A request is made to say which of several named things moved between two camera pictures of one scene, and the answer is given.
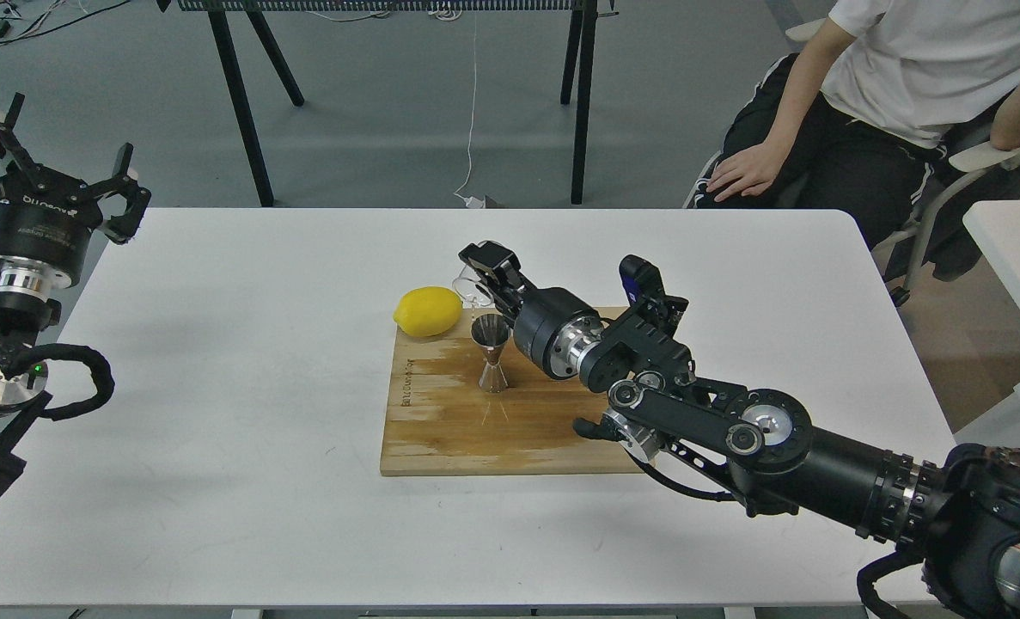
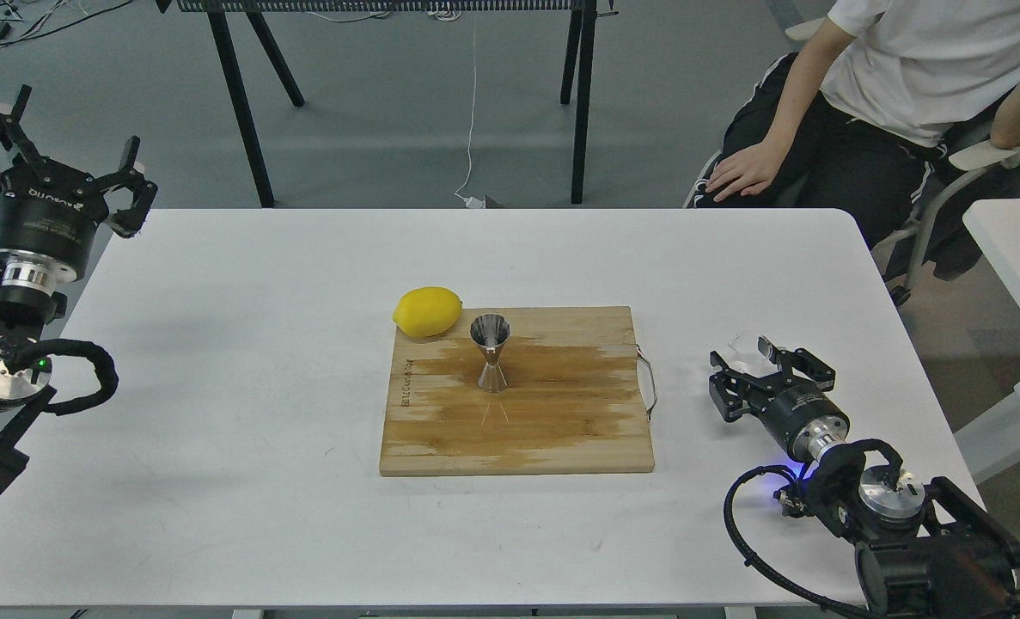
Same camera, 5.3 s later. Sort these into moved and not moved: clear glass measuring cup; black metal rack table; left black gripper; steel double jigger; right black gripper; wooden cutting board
Moved: right black gripper; clear glass measuring cup
Not moved: black metal rack table; wooden cutting board; steel double jigger; left black gripper
